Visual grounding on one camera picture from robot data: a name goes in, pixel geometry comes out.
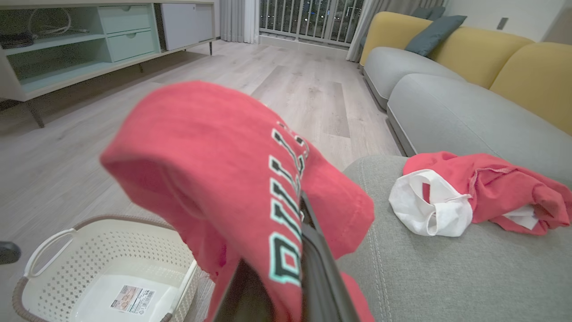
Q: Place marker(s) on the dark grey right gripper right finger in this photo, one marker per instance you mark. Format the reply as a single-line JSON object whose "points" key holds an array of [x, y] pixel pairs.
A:
{"points": [[324, 277]]}

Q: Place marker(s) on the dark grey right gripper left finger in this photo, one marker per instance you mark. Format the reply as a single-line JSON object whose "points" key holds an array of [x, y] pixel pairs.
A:
{"points": [[246, 299]]}

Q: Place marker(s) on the red lettered shirt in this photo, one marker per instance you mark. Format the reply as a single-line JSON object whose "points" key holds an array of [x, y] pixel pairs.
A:
{"points": [[214, 170]]}

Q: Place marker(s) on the red and white garment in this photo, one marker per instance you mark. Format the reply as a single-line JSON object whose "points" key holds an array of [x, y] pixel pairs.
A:
{"points": [[491, 188]]}

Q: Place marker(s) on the grey fabric sofa seat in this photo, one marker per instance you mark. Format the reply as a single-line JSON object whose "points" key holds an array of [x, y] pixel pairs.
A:
{"points": [[397, 67], [447, 277], [456, 116]]}

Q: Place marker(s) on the yellow sofa backrest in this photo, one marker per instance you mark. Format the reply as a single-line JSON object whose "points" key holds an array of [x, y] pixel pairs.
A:
{"points": [[478, 53], [389, 29], [540, 80]]}

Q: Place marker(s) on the paper label sticker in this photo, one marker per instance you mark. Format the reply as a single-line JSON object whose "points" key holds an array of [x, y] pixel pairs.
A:
{"points": [[132, 298]]}

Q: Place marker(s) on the cream perforated laundry basket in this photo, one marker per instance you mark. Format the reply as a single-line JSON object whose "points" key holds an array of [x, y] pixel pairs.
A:
{"points": [[111, 268]]}

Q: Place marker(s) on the dark round robot part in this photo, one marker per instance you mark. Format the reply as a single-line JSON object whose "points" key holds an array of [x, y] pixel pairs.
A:
{"points": [[8, 252]]}

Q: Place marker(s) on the white balcony railing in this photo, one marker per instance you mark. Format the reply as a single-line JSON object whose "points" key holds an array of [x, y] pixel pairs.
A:
{"points": [[308, 20]]}

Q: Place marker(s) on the large blue-grey cushion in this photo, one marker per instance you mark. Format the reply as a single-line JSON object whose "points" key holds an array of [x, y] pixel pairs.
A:
{"points": [[433, 33]]}

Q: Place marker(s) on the white sheer curtain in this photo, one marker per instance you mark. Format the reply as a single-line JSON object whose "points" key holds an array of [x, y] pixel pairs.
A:
{"points": [[239, 20]]}

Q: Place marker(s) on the mint green drawer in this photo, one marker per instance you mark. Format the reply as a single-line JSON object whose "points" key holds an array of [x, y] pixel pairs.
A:
{"points": [[125, 18], [132, 44]]}

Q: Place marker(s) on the white cabinet door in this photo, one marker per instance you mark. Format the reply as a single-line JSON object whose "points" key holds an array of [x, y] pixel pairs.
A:
{"points": [[187, 24]]}

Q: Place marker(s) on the small blue-grey cushion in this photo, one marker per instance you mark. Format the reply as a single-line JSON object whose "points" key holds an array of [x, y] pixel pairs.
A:
{"points": [[429, 12]]}

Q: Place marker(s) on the white and mint TV cabinet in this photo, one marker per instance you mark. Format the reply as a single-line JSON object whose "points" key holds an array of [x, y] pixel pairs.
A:
{"points": [[58, 71]]}

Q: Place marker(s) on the black flat device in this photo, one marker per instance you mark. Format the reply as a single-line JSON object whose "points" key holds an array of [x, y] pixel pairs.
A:
{"points": [[15, 40]]}

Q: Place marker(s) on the grey wall outlet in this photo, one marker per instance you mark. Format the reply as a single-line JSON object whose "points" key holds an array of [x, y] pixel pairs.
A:
{"points": [[502, 23]]}

